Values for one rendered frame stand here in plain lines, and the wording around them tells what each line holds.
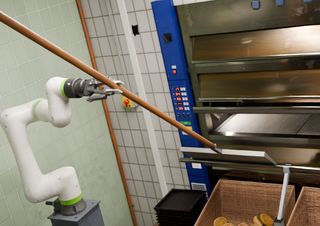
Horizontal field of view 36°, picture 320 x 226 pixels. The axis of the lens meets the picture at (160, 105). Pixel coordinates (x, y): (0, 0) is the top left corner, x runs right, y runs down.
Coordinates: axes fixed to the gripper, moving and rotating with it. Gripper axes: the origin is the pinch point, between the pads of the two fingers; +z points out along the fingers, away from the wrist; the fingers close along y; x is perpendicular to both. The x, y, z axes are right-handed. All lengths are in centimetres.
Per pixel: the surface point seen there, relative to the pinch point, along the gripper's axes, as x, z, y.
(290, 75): -118, 32, -53
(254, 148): -152, 0, -15
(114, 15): -87, -92, -91
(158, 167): -162, -81, 0
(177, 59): -105, -44, -63
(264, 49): -104, 18, -65
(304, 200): -165, 33, 14
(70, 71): -88, -123, -50
